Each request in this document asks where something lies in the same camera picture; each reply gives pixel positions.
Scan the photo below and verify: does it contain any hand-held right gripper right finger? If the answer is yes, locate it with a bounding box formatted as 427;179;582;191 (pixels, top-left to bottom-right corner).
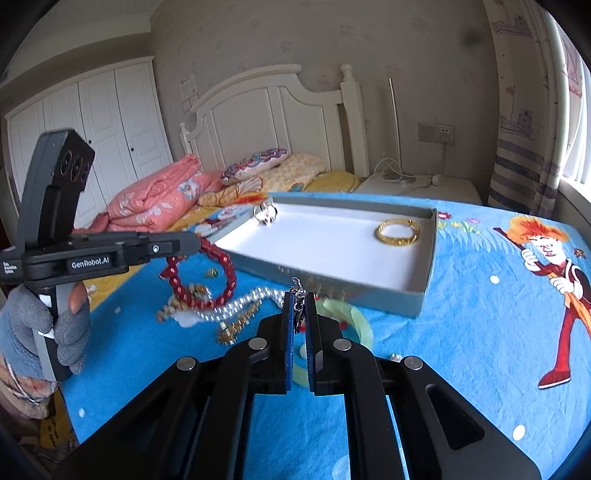
307;294;543;480

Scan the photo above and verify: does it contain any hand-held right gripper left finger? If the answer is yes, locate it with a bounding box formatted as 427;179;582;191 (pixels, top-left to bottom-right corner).
53;292;297;480

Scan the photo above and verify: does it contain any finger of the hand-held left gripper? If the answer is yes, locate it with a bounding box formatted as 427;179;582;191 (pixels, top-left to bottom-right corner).
126;231;202;267

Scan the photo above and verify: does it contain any silver pearl brooch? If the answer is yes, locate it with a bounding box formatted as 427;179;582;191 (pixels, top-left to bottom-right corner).
289;276;308;334

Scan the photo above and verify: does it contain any multicolour bead bracelet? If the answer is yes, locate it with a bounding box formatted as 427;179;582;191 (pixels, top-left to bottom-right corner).
156;283;211;325

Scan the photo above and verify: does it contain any green jade bangle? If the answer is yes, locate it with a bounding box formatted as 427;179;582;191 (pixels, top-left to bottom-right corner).
295;298;375;385

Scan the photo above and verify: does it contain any red bead bracelet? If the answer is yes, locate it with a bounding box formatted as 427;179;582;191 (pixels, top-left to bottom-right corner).
165;237;238;308

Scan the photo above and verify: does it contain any white pearl bracelet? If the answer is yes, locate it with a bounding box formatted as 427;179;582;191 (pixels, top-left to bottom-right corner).
185;285;290;329

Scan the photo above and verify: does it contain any silver ring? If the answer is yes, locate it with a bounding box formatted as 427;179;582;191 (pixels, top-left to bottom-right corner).
252;202;279;227

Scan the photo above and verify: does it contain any grey jewelry box tray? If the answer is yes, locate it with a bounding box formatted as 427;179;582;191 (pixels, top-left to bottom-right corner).
209;194;438;319

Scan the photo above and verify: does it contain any gold bangle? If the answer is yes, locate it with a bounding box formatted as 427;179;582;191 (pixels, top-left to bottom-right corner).
376;219;422;247

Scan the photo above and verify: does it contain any person's left hand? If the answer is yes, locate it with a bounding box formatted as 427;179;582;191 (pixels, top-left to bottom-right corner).
0;282;92;376

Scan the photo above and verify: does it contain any pink floral quilt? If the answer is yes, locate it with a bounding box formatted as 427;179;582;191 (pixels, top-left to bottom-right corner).
73;154;228;234

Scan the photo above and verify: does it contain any white wardrobe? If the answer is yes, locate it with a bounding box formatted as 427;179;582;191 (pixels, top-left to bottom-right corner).
0;56;174;230

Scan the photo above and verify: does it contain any embroidered patterned pillow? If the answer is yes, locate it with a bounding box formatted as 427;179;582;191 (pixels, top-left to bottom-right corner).
220;148;290;186

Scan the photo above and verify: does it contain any blue cartoon printed blanket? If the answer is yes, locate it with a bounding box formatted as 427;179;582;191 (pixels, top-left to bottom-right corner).
60;191;591;480

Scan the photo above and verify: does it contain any white wooden headboard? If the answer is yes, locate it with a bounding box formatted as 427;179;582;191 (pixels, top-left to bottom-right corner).
178;63;370;179

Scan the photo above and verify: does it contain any white nightstand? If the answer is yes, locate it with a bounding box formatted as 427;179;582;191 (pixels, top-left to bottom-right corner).
353;172;484;206

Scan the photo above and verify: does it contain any slim silver lamp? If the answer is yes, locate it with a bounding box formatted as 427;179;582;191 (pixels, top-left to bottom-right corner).
374;77;417;186

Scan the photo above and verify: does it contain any printed striped curtain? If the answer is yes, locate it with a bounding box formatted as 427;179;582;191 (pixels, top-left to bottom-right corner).
482;0;591;219

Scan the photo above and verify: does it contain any window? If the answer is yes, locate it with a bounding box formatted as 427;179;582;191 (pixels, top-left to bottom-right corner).
560;28;591;205

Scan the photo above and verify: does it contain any paper wall note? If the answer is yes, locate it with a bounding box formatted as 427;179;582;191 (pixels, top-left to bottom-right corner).
178;73;201;114

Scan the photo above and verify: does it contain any white cable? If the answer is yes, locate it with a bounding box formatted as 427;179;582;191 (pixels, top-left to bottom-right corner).
372;140;451;186

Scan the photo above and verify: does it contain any grey wall socket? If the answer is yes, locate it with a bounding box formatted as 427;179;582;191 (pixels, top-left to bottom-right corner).
417;122;456;144

